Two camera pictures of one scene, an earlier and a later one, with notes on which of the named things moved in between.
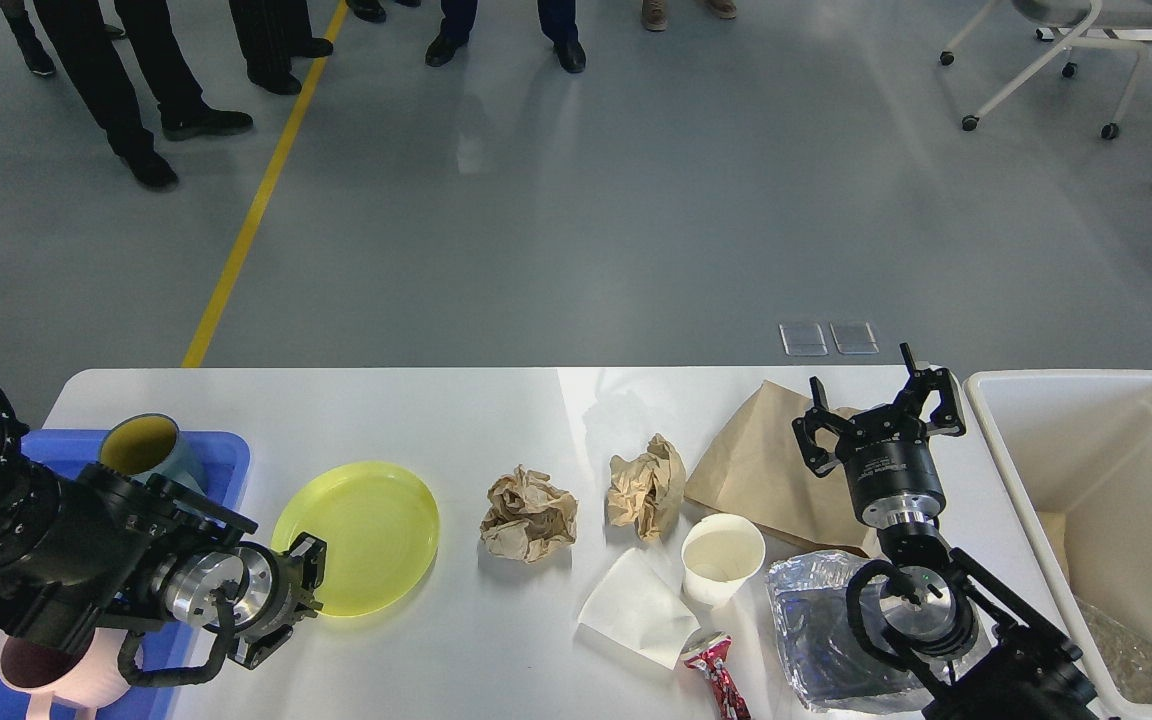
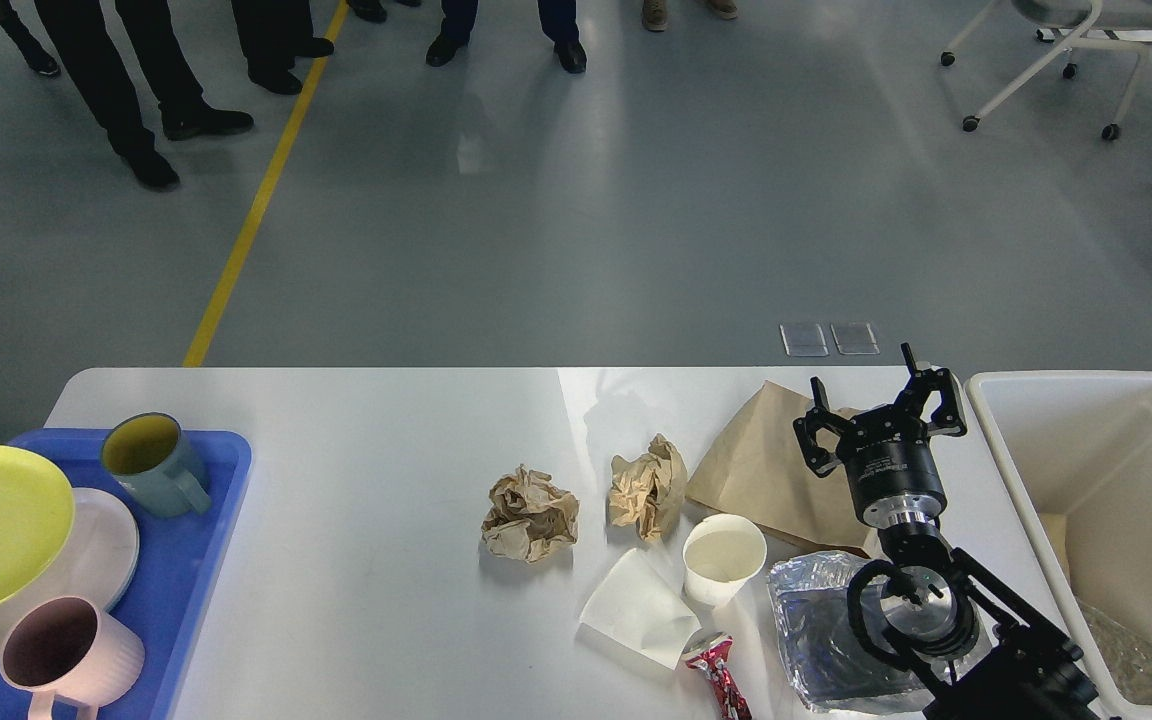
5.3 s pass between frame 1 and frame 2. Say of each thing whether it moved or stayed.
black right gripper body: stayed
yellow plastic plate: moved
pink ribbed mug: stayed
